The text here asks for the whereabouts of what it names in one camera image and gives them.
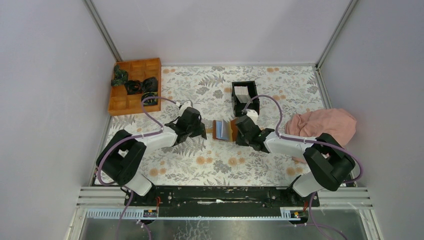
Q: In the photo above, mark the brown leather card holder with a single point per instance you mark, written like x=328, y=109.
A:
x=224, y=130

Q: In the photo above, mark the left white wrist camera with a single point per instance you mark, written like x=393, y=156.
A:
x=185, y=105

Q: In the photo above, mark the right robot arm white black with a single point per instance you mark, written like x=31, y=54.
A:
x=328, y=162

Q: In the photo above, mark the stack of credit cards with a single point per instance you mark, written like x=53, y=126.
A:
x=242, y=94

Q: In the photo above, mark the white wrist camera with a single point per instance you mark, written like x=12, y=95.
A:
x=185, y=105
x=253, y=115

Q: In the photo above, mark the green black rolled sock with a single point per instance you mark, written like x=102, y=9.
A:
x=149, y=98

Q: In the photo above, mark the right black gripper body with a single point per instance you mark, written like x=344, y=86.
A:
x=242, y=140

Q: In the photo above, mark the black rolled sock right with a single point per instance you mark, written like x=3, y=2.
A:
x=150, y=85

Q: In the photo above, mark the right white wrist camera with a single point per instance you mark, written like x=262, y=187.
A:
x=253, y=115

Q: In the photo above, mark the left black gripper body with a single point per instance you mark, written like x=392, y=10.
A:
x=195, y=130

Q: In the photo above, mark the floral patterned table mat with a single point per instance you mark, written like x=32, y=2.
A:
x=284, y=91

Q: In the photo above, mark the orange wooden compartment tray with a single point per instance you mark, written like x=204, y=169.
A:
x=122, y=104

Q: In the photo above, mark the pink crumpled cloth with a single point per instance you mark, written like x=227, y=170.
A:
x=337, y=122

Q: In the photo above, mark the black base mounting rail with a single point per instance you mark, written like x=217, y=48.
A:
x=220, y=201

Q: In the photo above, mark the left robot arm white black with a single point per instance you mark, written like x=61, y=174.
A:
x=119, y=162

